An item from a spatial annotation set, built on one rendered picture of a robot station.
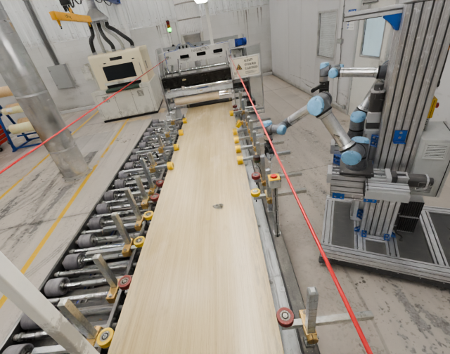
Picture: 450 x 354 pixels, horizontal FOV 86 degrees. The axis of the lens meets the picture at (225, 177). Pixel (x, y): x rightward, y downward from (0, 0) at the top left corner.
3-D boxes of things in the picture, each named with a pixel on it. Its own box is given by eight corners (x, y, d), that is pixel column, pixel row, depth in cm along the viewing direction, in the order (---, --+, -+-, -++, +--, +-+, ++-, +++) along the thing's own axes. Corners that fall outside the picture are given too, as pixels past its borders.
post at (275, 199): (279, 231, 184) (277, 182, 160) (280, 236, 180) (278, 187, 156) (273, 232, 184) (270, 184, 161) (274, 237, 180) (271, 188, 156)
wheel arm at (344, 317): (369, 314, 118) (370, 309, 116) (373, 321, 115) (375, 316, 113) (280, 324, 120) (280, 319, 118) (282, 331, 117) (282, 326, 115)
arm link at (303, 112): (331, 84, 170) (282, 117, 209) (325, 88, 163) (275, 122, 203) (340, 97, 171) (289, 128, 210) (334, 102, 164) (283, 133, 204)
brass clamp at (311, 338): (309, 313, 122) (310, 308, 120) (319, 343, 111) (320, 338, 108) (297, 315, 123) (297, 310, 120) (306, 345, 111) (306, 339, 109)
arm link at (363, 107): (347, 121, 220) (386, 60, 183) (349, 116, 231) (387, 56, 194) (361, 127, 218) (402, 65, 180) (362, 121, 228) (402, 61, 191)
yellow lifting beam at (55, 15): (93, 26, 557) (87, 10, 540) (60, 25, 412) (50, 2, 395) (90, 27, 556) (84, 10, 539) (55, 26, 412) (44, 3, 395)
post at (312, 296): (311, 341, 123) (315, 284, 97) (313, 348, 120) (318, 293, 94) (304, 341, 123) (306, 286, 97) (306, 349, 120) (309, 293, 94)
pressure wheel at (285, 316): (287, 339, 114) (287, 327, 108) (273, 327, 119) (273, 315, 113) (297, 326, 118) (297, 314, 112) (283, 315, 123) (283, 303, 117)
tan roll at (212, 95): (247, 93, 435) (247, 86, 428) (248, 94, 425) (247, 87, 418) (170, 105, 443) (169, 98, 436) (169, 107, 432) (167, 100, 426)
